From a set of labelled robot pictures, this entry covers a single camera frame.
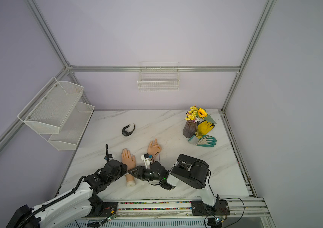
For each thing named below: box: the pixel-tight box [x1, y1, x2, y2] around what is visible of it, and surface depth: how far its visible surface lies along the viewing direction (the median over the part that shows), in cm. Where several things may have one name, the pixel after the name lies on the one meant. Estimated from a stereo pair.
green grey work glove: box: [188, 134, 218, 147], surface depth 100 cm
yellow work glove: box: [195, 120, 215, 139], surface depth 110 cm
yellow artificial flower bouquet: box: [185, 104, 218, 124], surface depth 86 cm
